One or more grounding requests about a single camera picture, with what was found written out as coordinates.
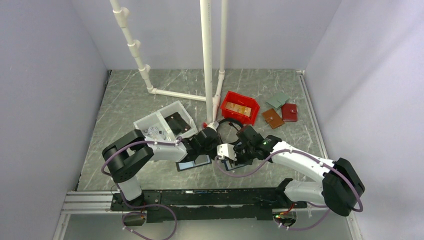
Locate blue card holder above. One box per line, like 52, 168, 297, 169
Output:
221, 159, 248, 171

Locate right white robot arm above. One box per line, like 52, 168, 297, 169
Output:
235, 125, 365, 217

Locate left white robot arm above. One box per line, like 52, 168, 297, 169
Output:
101, 127, 222, 210

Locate open black card holder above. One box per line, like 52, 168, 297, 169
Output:
176, 155, 212, 172

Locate brown leather card holder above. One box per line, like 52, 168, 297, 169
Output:
261, 108, 285, 129

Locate grey-green card holder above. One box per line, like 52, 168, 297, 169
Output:
266, 92, 290, 110

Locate red leather card holder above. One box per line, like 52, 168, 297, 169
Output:
281, 103, 298, 122

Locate silver cards in bin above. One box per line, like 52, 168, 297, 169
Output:
142, 126, 167, 140

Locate black wallet in bin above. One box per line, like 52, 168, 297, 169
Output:
164, 112, 191, 136

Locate red plastic bin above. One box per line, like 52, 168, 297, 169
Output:
220, 91, 260, 125

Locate clear plastic two-compartment bin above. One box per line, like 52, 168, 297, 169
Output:
133, 100, 198, 141

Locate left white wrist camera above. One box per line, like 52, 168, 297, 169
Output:
202, 121, 220, 132

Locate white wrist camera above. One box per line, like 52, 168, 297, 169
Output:
202, 121, 220, 132
216, 143, 237, 161

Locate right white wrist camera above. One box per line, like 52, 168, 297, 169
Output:
216, 143, 237, 161

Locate coiled black cable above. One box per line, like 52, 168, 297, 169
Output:
215, 118, 244, 143

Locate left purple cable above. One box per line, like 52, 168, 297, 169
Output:
100, 136, 183, 178

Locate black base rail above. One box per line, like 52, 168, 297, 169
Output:
110, 187, 307, 223

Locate white PVC pipe frame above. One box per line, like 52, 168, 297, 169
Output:
110, 0, 226, 124

